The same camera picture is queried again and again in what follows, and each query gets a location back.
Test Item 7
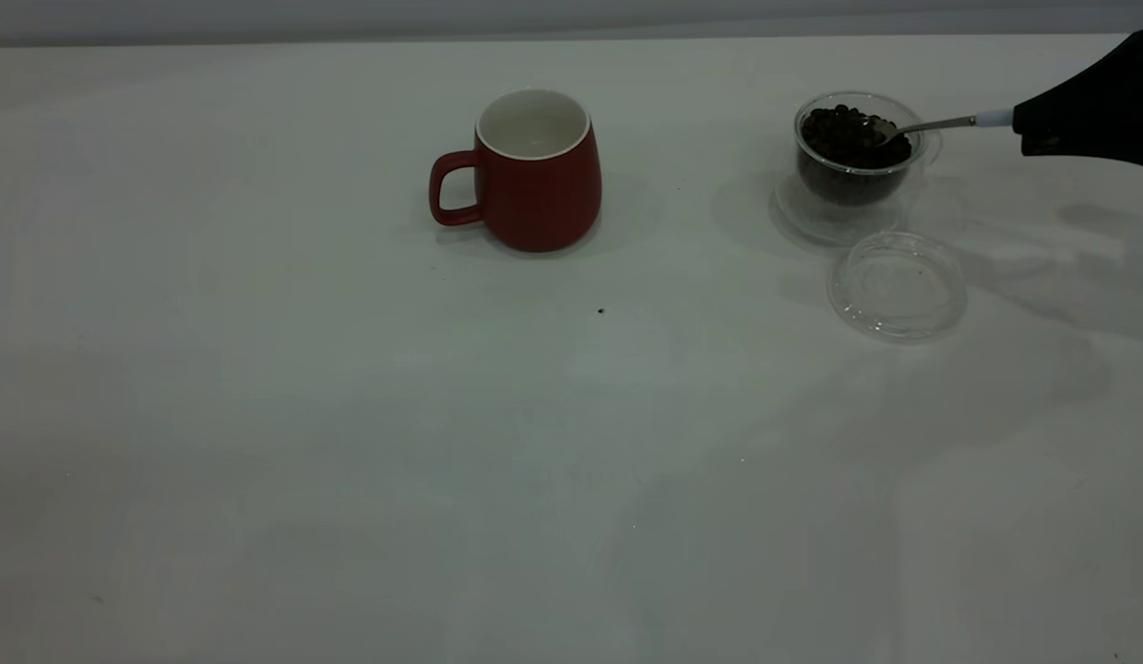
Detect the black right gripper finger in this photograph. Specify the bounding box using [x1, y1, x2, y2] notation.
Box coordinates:
[1021, 136, 1143, 171]
[1012, 26, 1143, 139]

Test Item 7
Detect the metal spoon light blue handle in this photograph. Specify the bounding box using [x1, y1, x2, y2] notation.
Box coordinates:
[868, 108, 1016, 148]

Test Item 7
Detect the red ceramic mug white inside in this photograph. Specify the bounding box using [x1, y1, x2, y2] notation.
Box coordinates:
[429, 88, 603, 254]

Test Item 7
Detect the dark coffee beans pile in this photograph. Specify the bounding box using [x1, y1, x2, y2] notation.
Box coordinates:
[800, 104, 913, 206]

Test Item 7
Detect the white tablecloth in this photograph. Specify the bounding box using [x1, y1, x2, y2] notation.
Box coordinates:
[0, 35, 1143, 664]

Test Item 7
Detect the clear glass cup with handle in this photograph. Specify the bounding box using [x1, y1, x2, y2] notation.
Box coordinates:
[772, 90, 943, 246]

